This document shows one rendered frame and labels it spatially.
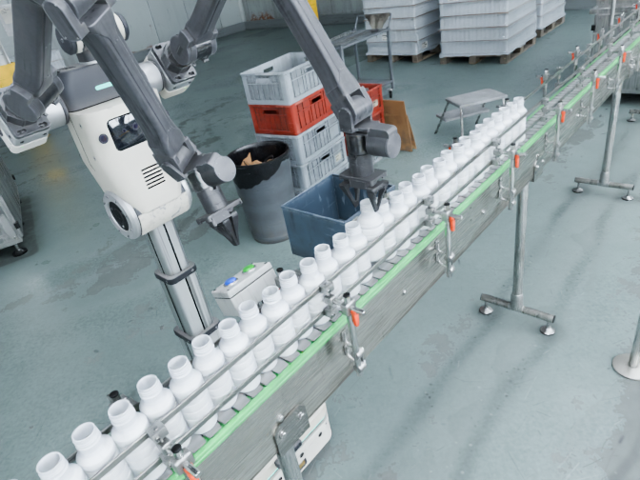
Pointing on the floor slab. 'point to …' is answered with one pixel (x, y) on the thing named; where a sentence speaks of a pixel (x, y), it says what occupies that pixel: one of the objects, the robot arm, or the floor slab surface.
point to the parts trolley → (357, 50)
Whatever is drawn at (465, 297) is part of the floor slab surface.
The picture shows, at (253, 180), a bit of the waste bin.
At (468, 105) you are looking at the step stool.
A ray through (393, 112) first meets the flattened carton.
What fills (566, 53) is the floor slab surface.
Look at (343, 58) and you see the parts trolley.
